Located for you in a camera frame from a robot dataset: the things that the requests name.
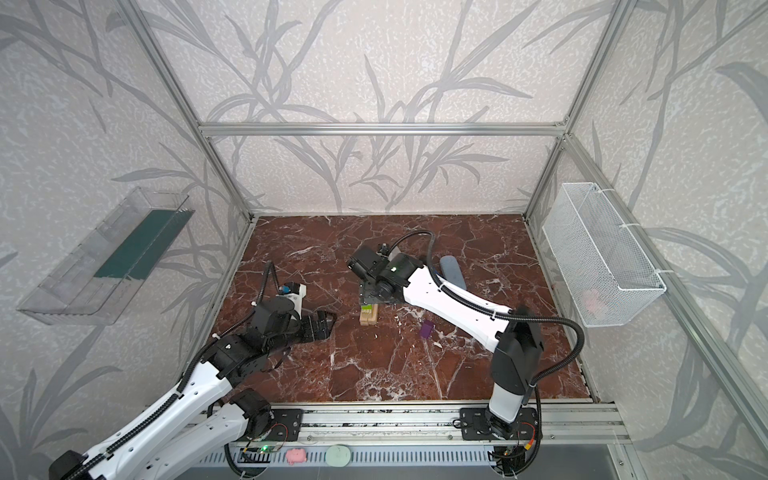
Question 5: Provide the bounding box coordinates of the pale green round disc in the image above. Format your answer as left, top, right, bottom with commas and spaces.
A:
324, 445, 352, 468

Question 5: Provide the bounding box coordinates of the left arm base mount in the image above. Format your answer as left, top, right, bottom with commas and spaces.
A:
241, 408, 304, 443

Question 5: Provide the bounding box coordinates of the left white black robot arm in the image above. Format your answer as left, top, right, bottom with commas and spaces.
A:
49, 295, 337, 479

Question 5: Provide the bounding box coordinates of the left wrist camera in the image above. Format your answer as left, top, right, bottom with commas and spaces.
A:
279, 282, 307, 314

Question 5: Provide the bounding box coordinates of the aluminium frame crossbar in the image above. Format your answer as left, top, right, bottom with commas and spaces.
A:
199, 122, 565, 137

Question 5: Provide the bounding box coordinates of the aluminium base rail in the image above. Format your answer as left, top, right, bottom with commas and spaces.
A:
124, 401, 632, 448

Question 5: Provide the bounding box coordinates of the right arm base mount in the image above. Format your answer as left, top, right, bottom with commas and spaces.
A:
452, 407, 539, 441

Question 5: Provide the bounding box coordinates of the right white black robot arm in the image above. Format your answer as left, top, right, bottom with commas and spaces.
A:
348, 245, 585, 428

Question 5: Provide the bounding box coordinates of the blue-grey oval case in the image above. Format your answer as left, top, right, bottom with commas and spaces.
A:
439, 255, 467, 289

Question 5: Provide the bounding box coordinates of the pink object in basket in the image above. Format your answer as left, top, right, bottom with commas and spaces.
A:
582, 289, 608, 320

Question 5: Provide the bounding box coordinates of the white wire mesh basket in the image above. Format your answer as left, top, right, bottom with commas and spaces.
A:
542, 182, 667, 328

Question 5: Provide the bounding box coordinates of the clear plastic wall bin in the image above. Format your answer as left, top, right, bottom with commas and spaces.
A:
17, 187, 195, 326

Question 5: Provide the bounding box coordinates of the purple block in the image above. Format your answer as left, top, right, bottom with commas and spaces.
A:
419, 320, 435, 340

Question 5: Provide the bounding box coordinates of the wood block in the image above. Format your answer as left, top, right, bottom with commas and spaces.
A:
359, 304, 379, 326

